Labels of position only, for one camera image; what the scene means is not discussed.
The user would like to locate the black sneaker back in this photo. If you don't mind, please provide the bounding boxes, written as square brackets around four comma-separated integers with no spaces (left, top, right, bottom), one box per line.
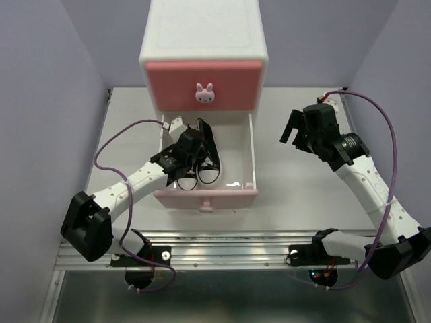
[197,118,222,186]

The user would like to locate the black sneaker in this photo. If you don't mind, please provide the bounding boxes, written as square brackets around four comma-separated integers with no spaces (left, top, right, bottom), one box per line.
[176,166,198,191]
[197,118,222,186]

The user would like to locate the black sneaker front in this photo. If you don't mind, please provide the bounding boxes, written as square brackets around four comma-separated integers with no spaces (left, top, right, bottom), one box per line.
[176,166,198,191]

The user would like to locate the light pink drawer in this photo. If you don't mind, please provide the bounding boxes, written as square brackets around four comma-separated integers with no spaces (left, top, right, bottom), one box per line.
[154,112,259,211]

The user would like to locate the pink front white drawer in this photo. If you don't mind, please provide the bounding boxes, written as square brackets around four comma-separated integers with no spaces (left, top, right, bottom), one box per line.
[144,60,264,112]

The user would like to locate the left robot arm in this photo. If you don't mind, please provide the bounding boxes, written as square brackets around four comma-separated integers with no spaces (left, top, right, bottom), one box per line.
[60,128,207,262]

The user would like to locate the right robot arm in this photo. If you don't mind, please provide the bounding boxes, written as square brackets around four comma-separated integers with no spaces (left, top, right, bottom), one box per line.
[280,104,430,279]

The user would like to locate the white shoe cabinet shell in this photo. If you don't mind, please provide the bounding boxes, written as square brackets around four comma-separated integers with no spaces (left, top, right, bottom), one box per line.
[139,0,270,125]

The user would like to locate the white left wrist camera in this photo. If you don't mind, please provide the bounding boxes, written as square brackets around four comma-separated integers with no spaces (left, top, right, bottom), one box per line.
[162,116,187,142]

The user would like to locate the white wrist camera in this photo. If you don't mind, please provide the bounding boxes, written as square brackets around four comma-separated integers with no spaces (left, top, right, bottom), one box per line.
[316,94,339,113]
[162,116,187,142]

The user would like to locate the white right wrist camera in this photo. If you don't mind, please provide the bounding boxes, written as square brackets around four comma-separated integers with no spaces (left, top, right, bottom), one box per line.
[316,94,339,113]

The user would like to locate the aluminium mounting rail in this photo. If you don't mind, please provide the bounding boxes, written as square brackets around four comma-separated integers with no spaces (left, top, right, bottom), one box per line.
[53,229,412,270]

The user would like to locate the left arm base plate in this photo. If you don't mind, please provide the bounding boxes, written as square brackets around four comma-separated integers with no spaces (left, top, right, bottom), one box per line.
[110,245,172,268]

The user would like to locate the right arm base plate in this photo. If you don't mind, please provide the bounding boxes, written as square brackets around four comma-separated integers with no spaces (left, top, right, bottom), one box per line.
[285,244,351,267]

